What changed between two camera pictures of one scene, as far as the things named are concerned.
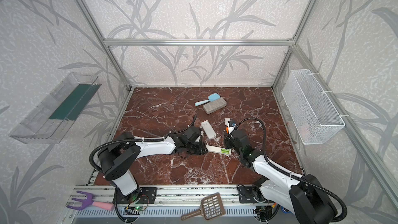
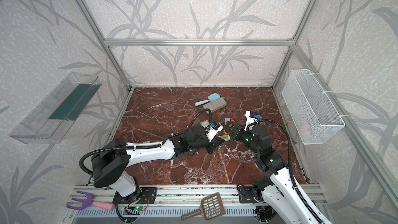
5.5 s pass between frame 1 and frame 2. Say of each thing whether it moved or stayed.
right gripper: moved
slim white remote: moved
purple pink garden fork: stayed
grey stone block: stayed
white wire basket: stayed
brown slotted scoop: stayed
